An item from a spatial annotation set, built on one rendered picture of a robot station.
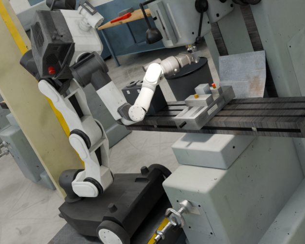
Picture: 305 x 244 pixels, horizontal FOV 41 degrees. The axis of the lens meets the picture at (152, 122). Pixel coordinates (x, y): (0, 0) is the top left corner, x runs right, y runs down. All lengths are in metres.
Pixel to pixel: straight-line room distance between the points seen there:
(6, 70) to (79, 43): 1.54
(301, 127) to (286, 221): 0.75
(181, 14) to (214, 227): 1.05
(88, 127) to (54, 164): 1.33
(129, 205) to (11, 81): 1.56
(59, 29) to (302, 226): 1.64
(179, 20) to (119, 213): 1.08
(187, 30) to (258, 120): 0.54
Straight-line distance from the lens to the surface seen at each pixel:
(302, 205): 2.50
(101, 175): 2.44
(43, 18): 1.95
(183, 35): 1.96
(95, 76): 1.84
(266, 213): 2.38
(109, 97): 1.84
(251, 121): 1.95
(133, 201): 2.35
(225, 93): 2.21
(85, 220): 2.48
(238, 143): 2.09
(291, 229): 2.37
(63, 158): 3.60
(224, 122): 2.04
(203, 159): 2.08
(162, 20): 1.95
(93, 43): 1.94
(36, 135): 3.47
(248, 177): 2.19
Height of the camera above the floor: 1.76
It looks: 21 degrees down
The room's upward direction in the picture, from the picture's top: 24 degrees counter-clockwise
